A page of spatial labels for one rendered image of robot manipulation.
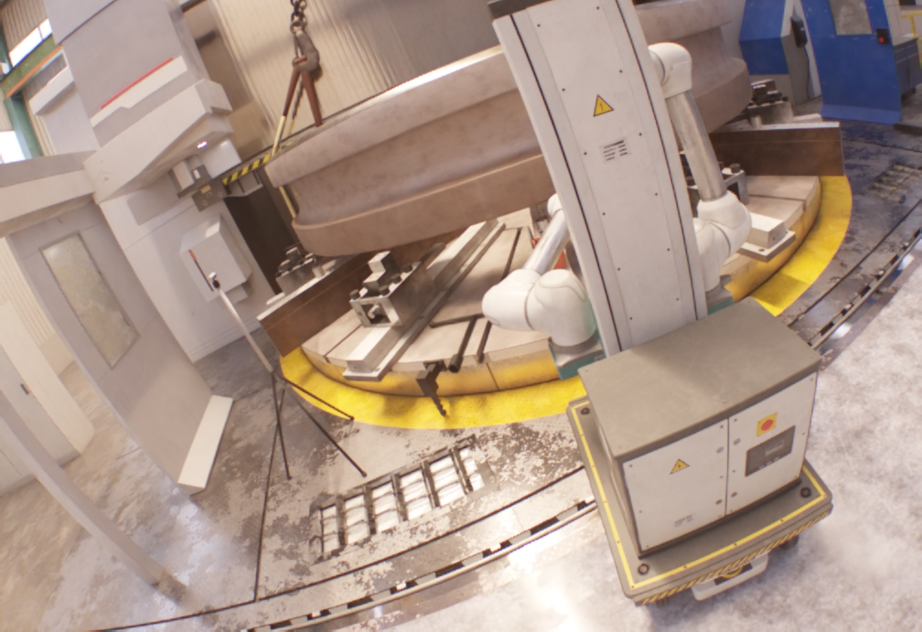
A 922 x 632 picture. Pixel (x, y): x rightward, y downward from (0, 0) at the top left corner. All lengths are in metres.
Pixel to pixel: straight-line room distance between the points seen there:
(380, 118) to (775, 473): 2.51
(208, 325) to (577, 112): 5.69
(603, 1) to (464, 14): 4.72
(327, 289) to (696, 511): 3.22
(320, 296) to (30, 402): 4.58
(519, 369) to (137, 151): 3.29
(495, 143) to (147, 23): 3.30
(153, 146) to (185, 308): 2.94
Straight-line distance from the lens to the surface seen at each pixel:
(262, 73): 5.60
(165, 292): 6.32
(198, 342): 6.44
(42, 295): 3.36
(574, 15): 1.13
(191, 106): 3.77
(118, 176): 4.05
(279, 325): 3.72
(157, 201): 4.99
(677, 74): 1.53
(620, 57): 1.15
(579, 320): 1.39
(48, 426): 6.88
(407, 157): 2.83
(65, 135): 6.74
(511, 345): 2.42
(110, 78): 4.62
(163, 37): 4.44
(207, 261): 5.55
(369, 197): 3.08
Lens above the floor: 1.61
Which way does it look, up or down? 23 degrees down
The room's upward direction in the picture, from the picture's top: 24 degrees counter-clockwise
